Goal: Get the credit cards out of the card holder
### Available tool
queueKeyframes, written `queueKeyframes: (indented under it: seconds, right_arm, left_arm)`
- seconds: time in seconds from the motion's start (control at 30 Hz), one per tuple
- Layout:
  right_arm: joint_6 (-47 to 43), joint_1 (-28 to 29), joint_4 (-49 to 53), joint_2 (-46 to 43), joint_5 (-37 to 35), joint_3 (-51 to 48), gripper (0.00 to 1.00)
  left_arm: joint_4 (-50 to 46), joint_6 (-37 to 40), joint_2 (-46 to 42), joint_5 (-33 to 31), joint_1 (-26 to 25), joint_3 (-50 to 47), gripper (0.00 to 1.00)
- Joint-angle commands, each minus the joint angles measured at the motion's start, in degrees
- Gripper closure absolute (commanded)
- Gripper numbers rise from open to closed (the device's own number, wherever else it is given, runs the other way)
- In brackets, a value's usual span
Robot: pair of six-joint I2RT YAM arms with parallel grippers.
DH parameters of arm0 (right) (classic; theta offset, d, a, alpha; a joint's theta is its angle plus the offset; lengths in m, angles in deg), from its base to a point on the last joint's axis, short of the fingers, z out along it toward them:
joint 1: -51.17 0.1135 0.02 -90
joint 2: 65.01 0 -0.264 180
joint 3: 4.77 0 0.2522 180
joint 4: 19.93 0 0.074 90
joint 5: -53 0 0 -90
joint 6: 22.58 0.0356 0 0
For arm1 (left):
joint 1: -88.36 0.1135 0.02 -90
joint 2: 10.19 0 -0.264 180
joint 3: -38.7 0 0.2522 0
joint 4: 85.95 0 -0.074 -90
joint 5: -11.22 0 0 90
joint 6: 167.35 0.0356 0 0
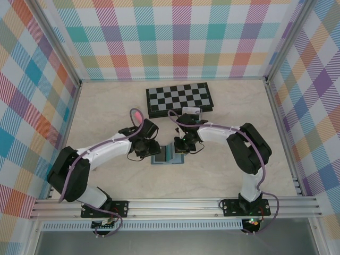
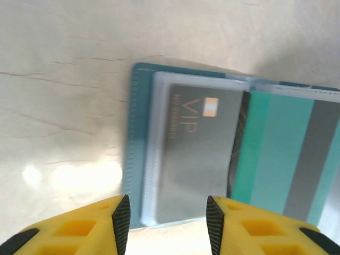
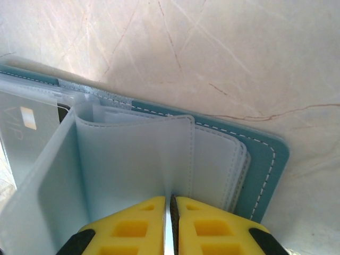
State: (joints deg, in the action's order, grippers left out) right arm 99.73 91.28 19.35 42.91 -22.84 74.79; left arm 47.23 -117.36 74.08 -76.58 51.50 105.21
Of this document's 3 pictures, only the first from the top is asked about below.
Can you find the teal leather card wallet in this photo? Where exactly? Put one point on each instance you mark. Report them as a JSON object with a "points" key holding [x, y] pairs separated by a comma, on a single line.
{"points": [[178, 159]]}

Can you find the aluminium frame rail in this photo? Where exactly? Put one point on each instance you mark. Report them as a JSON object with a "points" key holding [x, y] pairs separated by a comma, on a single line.
{"points": [[64, 132], [282, 132]]}

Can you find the circuit board with lit LEDs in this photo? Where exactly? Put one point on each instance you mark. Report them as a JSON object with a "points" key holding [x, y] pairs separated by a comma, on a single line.
{"points": [[253, 222]]}

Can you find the aluminium mounting rail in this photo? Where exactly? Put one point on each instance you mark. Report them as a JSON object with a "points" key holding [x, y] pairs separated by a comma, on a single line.
{"points": [[172, 205]]}

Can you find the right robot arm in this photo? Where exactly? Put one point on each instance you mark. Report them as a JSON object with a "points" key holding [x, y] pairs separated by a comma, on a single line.
{"points": [[249, 148]]}

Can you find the aluminium frame post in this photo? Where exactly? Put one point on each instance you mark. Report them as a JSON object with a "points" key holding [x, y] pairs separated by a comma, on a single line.
{"points": [[59, 42], [286, 40]]}

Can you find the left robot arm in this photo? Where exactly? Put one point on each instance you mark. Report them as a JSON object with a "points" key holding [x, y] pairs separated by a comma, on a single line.
{"points": [[69, 191]]}

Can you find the black and grey chessboard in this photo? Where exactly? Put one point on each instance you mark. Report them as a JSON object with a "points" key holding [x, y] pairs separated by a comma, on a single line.
{"points": [[162, 98]]}

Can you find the pink marker pen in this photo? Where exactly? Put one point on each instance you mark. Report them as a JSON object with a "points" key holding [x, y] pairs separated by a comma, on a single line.
{"points": [[137, 115]]}

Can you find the grey metal panel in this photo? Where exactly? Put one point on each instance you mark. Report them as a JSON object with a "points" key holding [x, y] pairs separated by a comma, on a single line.
{"points": [[172, 243]]}

